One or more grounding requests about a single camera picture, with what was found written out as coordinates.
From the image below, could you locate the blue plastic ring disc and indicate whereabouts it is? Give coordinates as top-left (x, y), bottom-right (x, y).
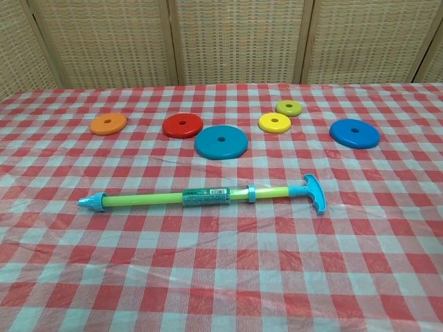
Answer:
top-left (328, 118), bottom-right (381, 149)

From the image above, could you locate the red checkered plastic tablecloth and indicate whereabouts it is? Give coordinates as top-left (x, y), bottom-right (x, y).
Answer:
top-left (0, 82), bottom-right (443, 332)

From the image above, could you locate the olive green ring disc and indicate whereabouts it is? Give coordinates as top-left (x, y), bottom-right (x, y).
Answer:
top-left (275, 100), bottom-right (303, 118)

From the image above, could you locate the large teal ring disc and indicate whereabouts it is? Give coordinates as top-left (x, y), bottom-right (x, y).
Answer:
top-left (193, 124), bottom-right (250, 161)

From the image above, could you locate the green and blue water pump toy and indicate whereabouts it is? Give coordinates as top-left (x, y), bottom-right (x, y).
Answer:
top-left (76, 174), bottom-right (327, 217)

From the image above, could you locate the yellow plastic ring disc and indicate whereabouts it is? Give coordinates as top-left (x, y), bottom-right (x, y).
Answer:
top-left (258, 112), bottom-right (292, 134)

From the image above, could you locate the orange plastic ring disc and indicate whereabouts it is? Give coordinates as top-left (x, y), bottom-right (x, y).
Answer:
top-left (89, 112), bottom-right (128, 136)

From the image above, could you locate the red plastic ring disc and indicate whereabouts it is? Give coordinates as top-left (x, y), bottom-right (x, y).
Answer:
top-left (161, 114), bottom-right (204, 140)

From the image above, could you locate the woven wooden screen panel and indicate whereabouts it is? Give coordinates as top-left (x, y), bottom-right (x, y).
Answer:
top-left (293, 0), bottom-right (443, 85)
top-left (0, 0), bottom-right (65, 101)
top-left (26, 0), bottom-right (181, 89)
top-left (413, 26), bottom-right (443, 84)
top-left (168, 0), bottom-right (314, 86)

